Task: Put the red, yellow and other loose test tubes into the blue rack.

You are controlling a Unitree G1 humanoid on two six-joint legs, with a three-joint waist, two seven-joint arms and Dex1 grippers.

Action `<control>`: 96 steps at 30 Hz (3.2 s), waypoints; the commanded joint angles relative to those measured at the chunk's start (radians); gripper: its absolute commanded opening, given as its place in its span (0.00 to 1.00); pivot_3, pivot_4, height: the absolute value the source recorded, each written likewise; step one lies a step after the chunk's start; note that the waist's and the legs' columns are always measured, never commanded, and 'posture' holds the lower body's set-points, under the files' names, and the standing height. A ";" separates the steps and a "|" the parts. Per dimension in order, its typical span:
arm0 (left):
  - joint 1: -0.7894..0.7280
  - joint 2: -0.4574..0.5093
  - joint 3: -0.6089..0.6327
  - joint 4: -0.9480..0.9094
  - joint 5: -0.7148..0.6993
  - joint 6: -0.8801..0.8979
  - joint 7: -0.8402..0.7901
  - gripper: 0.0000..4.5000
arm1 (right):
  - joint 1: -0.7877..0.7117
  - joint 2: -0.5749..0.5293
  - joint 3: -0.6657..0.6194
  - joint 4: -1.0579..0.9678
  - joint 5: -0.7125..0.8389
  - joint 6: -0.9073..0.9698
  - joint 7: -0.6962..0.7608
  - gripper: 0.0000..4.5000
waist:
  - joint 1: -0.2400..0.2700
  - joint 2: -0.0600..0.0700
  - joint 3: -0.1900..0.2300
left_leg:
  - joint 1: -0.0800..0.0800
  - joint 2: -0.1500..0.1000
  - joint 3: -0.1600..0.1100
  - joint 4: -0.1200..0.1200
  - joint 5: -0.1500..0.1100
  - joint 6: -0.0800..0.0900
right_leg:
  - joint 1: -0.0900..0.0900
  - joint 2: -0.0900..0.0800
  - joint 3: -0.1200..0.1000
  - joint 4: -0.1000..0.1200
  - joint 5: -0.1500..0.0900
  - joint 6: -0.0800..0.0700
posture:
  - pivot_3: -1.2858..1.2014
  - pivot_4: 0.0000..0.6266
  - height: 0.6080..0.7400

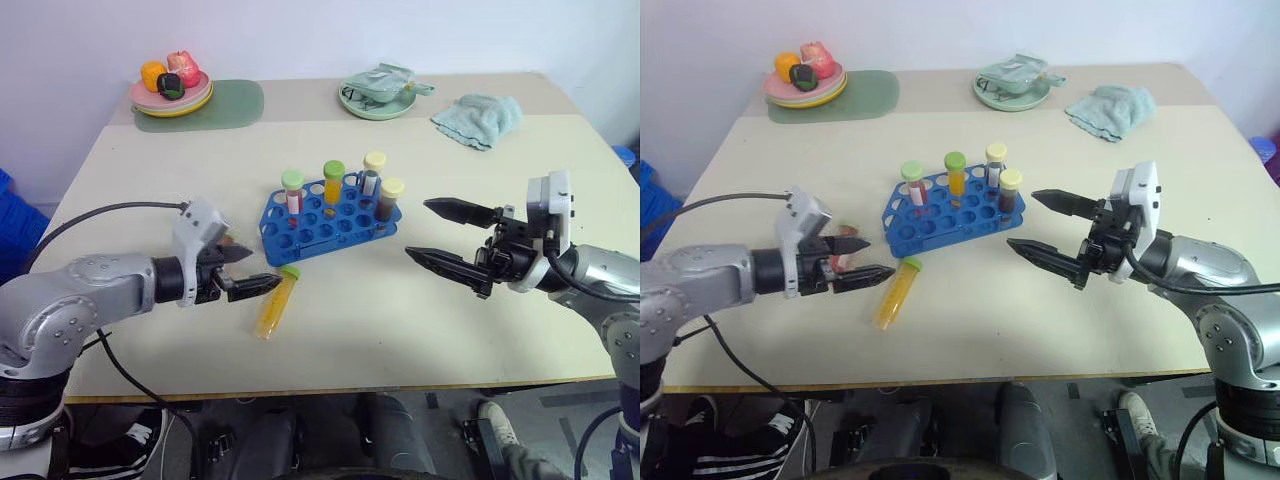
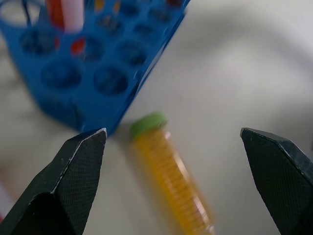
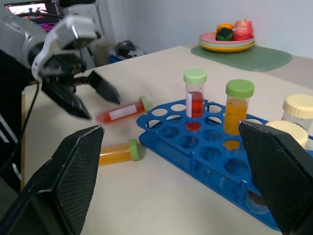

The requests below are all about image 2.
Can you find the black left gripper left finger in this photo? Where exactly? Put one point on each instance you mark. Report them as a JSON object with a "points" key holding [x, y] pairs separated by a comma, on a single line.
{"points": [[68, 181]]}

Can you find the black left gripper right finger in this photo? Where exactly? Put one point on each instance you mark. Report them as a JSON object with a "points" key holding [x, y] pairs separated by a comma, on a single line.
{"points": [[281, 181]]}

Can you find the blue test tube rack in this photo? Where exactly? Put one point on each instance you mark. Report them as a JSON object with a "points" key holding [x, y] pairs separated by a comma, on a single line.
{"points": [[102, 73]]}

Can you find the yellow tube with green cap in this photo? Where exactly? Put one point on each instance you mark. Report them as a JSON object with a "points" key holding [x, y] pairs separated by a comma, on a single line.
{"points": [[171, 176]]}

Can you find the red tube with white label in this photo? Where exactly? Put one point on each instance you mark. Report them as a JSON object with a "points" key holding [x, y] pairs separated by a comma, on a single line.
{"points": [[66, 14]]}

